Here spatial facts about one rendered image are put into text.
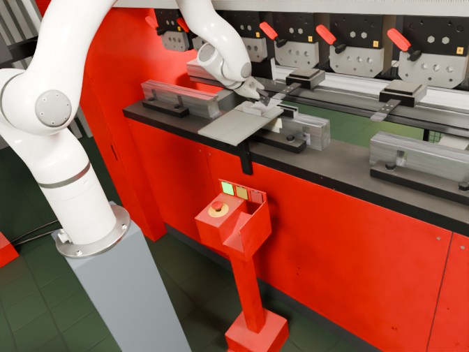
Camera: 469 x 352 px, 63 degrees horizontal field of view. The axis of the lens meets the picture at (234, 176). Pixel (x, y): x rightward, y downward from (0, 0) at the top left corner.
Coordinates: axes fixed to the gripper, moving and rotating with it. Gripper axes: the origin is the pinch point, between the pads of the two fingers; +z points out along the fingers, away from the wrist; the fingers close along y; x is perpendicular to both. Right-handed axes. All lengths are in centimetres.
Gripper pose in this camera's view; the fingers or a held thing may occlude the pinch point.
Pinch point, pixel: (259, 99)
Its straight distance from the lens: 142.2
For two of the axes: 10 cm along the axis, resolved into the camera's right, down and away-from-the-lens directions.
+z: 5.5, 2.9, 7.8
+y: -7.3, -2.9, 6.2
